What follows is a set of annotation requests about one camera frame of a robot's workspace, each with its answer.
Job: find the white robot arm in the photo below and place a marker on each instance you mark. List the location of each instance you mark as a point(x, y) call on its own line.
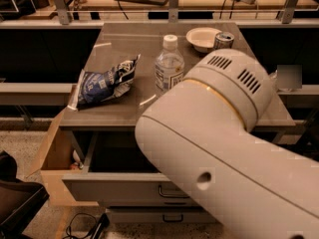
point(198, 135)

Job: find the grey drawer cabinet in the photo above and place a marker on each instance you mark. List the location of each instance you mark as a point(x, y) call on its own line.
point(117, 43)

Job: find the grey bottom drawer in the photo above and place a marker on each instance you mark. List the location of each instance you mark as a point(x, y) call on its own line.
point(179, 215)

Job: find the clear water bottle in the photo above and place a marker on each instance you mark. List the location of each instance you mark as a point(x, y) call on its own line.
point(169, 65)

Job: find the blue chip bag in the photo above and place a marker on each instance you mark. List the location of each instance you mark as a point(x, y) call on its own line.
point(94, 88)

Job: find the white bowl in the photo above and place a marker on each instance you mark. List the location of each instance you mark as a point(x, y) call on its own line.
point(202, 38)

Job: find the silver drink can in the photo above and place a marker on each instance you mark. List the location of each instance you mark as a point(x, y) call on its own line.
point(223, 40)

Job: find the cardboard box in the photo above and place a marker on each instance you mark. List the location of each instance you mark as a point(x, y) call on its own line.
point(54, 160)

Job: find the clear pump bottle left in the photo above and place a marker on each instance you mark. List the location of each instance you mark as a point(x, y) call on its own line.
point(273, 77)

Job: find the black office chair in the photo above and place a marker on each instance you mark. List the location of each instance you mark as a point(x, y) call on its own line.
point(19, 201)

